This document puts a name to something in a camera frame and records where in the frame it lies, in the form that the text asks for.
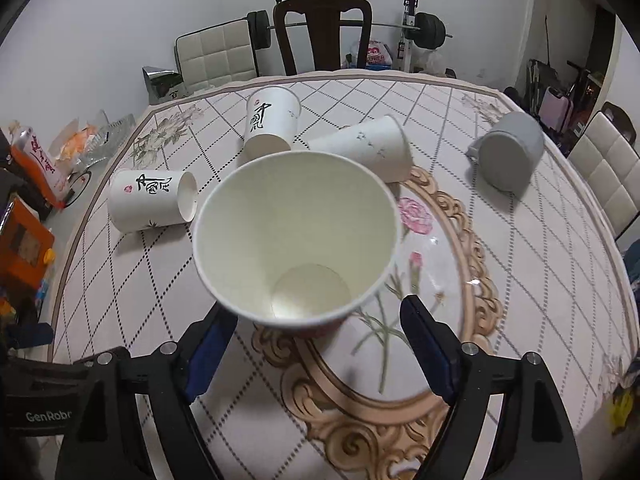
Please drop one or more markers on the silver foil bag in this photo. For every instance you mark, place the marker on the silver foil bag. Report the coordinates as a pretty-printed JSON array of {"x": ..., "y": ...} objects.
[{"x": 160, "y": 85}]

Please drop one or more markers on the orange snack bag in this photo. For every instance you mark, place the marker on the orange snack bag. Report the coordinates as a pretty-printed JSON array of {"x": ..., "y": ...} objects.
[{"x": 40, "y": 165}]

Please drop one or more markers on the white paper cup small print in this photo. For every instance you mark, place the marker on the white paper cup small print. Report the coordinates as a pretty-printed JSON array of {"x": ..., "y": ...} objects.
[{"x": 360, "y": 146}]

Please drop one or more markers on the orange cardboard box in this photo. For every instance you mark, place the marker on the orange cardboard box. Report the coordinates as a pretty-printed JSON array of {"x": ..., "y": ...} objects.
[{"x": 20, "y": 245}]

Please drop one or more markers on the black barbell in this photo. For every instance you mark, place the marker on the black barbell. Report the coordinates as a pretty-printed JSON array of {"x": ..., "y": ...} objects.
[{"x": 430, "y": 30}]

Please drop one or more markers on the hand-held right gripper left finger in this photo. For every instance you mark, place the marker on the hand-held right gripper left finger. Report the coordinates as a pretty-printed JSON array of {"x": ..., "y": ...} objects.
[{"x": 209, "y": 356}]

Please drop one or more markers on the dark wooden chair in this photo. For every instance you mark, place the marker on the dark wooden chair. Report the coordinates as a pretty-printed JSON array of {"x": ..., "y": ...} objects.
[{"x": 327, "y": 30}]

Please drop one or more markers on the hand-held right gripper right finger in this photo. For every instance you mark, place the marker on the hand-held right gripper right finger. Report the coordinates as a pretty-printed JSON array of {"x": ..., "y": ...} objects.
[{"x": 431, "y": 351}]

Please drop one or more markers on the white paper cup black calligraphy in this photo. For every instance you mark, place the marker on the white paper cup black calligraphy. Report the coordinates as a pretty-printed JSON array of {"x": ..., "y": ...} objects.
[
  {"x": 270, "y": 120},
  {"x": 145, "y": 200}
]

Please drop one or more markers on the large plain white paper cup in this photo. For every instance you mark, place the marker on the large plain white paper cup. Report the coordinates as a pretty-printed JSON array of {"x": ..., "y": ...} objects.
[{"x": 300, "y": 210}]

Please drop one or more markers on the red and white plastic bag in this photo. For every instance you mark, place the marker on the red and white plastic bag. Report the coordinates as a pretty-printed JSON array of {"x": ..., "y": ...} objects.
[{"x": 375, "y": 54}]

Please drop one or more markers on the clear plastic food packet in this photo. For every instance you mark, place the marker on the clear plastic food packet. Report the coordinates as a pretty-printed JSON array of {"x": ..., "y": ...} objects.
[{"x": 80, "y": 142}]

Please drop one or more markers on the floral printed tablecloth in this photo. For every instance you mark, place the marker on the floral printed tablecloth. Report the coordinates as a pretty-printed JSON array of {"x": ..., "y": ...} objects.
[{"x": 525, "y": 260}]

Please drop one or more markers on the beige padded chair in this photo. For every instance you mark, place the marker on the beige padded chair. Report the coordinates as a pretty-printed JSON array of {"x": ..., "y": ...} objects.
[
  {"x": 600, "y": 170},
  {"x": 215, "y": 55}
]

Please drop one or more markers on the pink suitcase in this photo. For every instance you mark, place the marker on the pink suitcase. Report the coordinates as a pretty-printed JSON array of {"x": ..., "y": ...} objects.
[{"x": 557, "y": 110}]

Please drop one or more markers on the grey ceramic mug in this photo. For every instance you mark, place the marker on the grey ceramic mug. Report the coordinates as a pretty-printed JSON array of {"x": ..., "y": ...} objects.
[{"x": 506, "y": 160}]

